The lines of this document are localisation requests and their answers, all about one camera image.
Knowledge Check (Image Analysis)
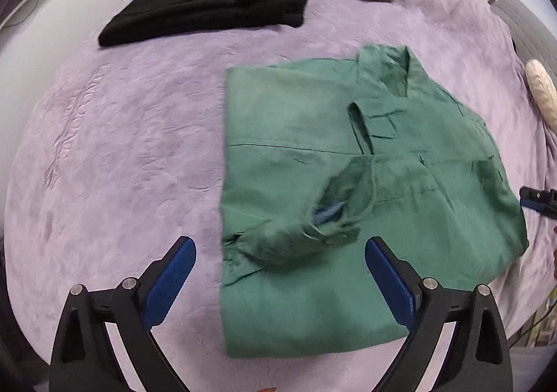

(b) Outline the green button work jacket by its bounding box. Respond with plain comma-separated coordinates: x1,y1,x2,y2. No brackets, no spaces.
220,45,528,358

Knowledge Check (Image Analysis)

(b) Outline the cream knitted plush object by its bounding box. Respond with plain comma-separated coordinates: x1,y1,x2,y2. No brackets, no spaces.
525,59,557,132

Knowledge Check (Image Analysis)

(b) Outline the grey quilted chair cushion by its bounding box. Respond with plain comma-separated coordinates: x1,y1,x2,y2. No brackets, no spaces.
488,0,557,84

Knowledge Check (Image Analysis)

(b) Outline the purple textured bedspread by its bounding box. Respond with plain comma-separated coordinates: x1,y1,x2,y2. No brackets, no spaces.
4,0,556,391

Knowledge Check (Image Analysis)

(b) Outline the black folded garment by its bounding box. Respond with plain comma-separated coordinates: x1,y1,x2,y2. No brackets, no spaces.
98,0,307,47

